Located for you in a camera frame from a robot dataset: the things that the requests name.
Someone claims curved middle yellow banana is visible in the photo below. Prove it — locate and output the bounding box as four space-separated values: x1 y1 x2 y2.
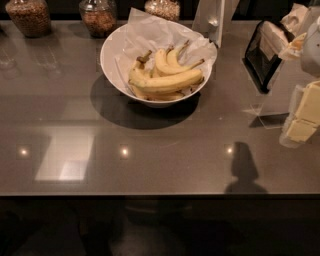
154 49 204 75

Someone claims black napkin holder with napkins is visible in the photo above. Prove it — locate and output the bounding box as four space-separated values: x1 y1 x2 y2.
243 21 294 94

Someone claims bottom yellow banana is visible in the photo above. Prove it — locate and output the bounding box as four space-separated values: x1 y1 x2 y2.
129 85 184 101

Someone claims left glass jar of nuts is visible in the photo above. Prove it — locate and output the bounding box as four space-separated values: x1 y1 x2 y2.
5 0 51 38

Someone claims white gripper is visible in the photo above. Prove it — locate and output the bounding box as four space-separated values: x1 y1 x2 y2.
286 16 320 143

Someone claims back yellow banana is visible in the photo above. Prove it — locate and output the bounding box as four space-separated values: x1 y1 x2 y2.
167 41 189 67

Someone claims middle glass jar of nuts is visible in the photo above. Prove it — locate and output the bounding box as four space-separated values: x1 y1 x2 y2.
79 0 117 38

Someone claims glass jar of nuts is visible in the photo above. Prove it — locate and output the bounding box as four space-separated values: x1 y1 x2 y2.
5 0 51 38
79 0 117 38

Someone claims white ceramic bowl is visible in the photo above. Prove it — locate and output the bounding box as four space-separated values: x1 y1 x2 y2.
100 24 197 108

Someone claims right glass jar of grains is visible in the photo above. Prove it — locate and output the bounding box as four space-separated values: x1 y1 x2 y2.
144 0 181 21

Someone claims white crumpled paper liner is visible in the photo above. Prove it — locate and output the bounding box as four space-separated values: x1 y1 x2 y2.
115 9 217 98

